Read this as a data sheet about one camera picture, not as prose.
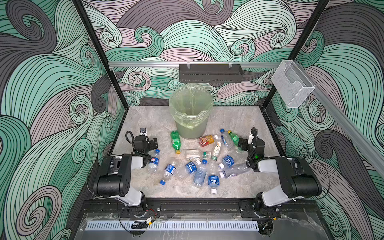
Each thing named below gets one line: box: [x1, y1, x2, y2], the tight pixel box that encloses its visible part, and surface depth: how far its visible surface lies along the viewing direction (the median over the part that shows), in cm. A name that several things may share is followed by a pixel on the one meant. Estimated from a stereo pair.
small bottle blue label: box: [218, 155, 235, 170], surface depth 87 cm
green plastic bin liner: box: [169, 83, 214, 130], surface depth 94 cm
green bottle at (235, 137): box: [227, 130, 240, 147], surface depth 97 cm
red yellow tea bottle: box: [198, 134, 218, 148], surface depth 97 cm
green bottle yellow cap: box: [170, 130, 181, 155], surface depth 96 cm
